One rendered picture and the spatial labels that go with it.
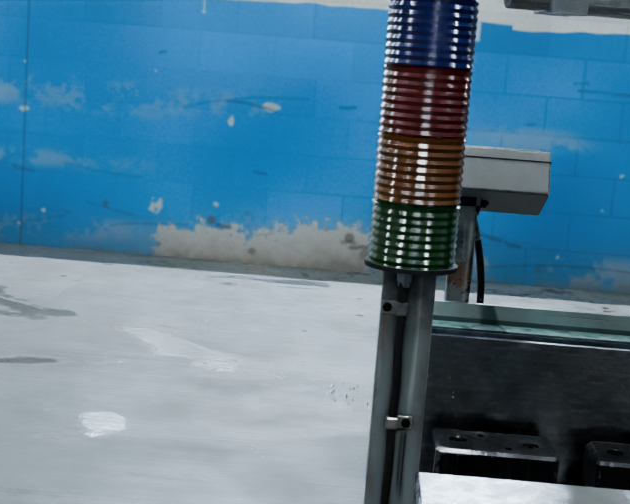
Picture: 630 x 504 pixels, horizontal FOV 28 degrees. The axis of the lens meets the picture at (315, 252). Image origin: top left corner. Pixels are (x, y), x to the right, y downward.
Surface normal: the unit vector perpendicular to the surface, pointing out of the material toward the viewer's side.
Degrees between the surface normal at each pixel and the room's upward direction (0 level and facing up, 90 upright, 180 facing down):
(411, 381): 90
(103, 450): 0
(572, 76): 90
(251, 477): 0
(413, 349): 90
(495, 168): 64
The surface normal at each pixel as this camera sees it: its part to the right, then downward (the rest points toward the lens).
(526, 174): 0.00, -0.29
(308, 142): -0.04, 0.16
